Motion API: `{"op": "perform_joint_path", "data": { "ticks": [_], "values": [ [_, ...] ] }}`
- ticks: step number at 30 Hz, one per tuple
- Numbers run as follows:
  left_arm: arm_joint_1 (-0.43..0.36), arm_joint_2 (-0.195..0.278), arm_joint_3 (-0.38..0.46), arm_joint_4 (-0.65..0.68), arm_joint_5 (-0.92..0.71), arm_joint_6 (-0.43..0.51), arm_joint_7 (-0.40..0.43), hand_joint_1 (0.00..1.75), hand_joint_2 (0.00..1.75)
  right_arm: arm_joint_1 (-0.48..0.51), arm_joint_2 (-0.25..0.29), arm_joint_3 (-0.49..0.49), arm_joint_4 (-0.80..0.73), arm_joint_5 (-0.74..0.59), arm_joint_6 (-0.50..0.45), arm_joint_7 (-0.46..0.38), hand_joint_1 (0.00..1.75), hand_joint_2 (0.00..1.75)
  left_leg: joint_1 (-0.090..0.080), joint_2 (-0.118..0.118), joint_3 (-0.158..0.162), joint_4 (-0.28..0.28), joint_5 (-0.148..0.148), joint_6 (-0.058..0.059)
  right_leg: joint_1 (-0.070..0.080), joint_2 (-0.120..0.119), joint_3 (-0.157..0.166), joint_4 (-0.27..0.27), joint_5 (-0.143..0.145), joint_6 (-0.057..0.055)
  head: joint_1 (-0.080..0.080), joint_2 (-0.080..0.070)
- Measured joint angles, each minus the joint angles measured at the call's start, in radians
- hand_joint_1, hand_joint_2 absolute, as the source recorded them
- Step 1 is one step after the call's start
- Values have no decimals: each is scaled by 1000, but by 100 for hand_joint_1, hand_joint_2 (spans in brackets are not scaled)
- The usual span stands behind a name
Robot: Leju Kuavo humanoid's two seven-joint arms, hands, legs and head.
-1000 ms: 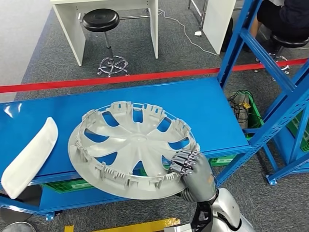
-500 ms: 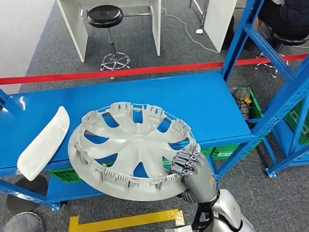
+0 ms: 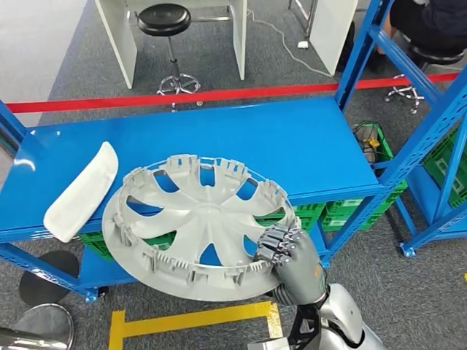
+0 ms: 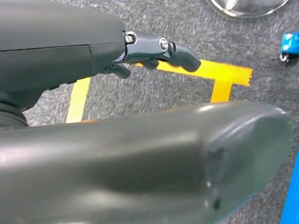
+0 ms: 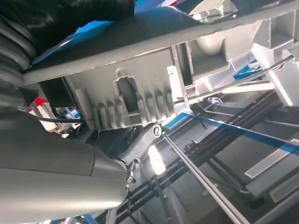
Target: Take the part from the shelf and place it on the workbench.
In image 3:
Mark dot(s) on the person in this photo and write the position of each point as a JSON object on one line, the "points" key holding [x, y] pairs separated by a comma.
{"points": [[437, 19]]}

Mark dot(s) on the blue metal shelf rack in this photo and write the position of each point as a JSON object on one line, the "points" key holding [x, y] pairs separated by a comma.
{"points": [[218, 140], [419, 203]]}

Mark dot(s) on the chrome stanchion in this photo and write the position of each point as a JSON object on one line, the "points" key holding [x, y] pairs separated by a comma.
{"points": [[44, 323]]}

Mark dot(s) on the white desk side panel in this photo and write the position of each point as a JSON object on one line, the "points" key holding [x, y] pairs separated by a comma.
{"points": [[332, 34]]}

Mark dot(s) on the white plug adapter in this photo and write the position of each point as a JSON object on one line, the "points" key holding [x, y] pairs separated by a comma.
{"points": [[302, 45]]}

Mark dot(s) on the white curved plastic part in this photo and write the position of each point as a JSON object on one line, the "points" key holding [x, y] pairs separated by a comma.
{"points": [[80, 198]]}

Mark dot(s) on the grey plastic wheel cover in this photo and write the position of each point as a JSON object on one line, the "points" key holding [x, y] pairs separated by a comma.
{"points": [[204, 222]]}

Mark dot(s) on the green plastic crate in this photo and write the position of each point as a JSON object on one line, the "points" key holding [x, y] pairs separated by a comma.
{"points": [[436, 164], [350, 223], [310, 215], [91, 244]]}

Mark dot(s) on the black round stool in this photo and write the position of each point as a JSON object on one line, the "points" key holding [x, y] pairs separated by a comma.
{"points": [[437, 57], [164, 19]]}

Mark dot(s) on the red barrier belt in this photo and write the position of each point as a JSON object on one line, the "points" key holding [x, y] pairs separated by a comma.
{"points": [[109, 102]]}

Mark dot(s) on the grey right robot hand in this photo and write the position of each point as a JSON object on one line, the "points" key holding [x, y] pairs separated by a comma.
{"points": [[299, 275]]}

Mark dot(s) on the black stanchion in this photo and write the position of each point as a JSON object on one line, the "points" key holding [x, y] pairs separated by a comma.
{"points": [[47, 278]]}

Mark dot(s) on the white desk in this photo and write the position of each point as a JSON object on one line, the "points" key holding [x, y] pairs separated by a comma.
{"points": [[120, 38]]}

